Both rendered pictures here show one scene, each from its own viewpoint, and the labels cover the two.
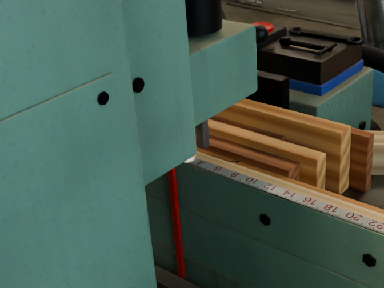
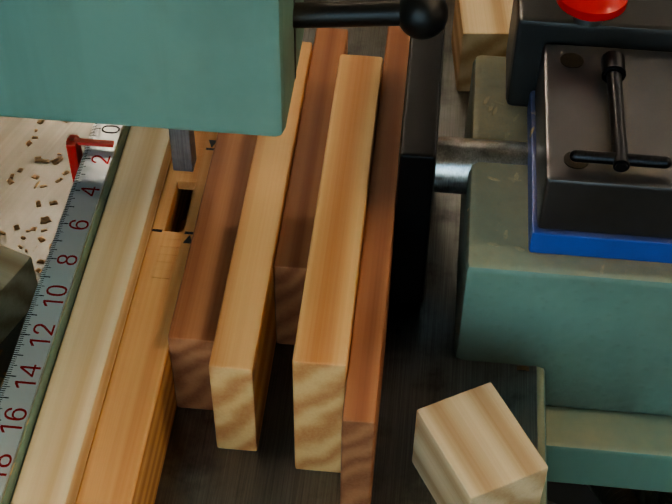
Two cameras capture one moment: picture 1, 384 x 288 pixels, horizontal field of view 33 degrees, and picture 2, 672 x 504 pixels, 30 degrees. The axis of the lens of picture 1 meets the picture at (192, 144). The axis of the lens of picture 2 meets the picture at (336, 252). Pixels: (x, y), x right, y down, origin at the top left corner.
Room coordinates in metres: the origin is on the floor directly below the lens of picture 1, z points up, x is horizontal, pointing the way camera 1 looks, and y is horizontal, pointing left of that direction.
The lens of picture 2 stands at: (0.39, -0.37, 1.33)
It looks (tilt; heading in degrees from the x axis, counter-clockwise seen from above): 47 degrees down; 52
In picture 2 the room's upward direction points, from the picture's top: 1 degrees clockwise
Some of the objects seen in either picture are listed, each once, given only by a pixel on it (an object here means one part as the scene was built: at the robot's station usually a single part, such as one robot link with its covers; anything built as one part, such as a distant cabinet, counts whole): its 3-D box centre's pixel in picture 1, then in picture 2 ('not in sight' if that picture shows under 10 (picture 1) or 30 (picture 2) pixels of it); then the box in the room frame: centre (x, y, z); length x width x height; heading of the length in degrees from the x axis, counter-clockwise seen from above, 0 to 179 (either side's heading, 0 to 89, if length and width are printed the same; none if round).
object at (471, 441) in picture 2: (375, 152); (477, 464); (0.60, -0.19, 0.92); 0.04 x 0.03 x 0.04; 78
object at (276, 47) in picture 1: (293, 51); (642, 104); (0.74, -0.13, 0.99); 0.13 x 0.11 x 0.06; 47
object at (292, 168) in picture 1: (218, 161); (232, 212); (0.60, -0.03, 0.92); 0.19 x 0.02 x 0.05; 47
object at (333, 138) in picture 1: (269, 139); (341, 249); (0.61, -0.08, 0.94); 0.18 x 0.02 x 0.07; 47
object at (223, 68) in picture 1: (183, 82); (122, 15); (0.57, 0.00, 1.03); 0.14 x 0.07 x 0.09; 137
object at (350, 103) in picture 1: (296, 108); (607, 232); (0.73, -0.13, 0.92); 0.15 x 0.13 x 0.09; 47
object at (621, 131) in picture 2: (305, 44); (616, 109); (0.71, -0.14, 1.01); 0.07 x 0.04 x 0.01; 47
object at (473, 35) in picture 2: not in sight; (488, 37); (0.78, 0.00, 0.92); 0.04 x 0.03 x 0.04; 53
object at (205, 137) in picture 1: (202, 124); (180, 122); (0.58, -0.01, 0.97); 0.01 x 0.01 x 0.05; 47
